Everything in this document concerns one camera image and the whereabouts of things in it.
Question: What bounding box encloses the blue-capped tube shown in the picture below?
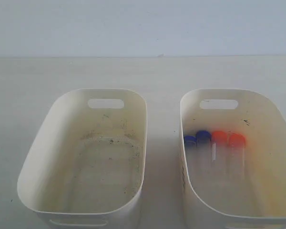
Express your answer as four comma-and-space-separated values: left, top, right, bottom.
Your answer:
196, 130, 212, 175
184, 135, 197, 172

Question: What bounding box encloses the orange-capped tube with label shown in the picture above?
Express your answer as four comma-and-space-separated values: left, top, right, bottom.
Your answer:
211, 130, 228, 178

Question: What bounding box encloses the white plastic bin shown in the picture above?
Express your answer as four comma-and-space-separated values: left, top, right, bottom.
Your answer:
180, 89, 286, 229
17, 89, 147, 229

